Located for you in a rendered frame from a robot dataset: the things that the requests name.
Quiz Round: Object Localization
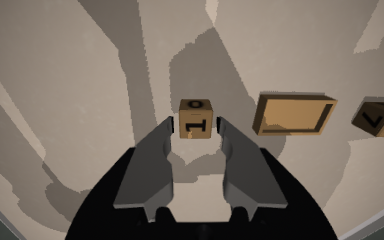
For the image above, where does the tan rectangular tray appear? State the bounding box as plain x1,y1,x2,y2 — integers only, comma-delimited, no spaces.
252,94,338,136

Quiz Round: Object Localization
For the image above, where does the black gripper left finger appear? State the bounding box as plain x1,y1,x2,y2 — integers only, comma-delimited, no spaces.
65,116,174,240

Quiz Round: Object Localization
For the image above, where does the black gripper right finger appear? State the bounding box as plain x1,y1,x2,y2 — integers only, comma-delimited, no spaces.
216,116,338,240

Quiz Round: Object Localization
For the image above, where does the tan wooden cube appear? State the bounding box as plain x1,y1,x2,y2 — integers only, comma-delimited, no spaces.
352,102,384,137
179,99,213,139

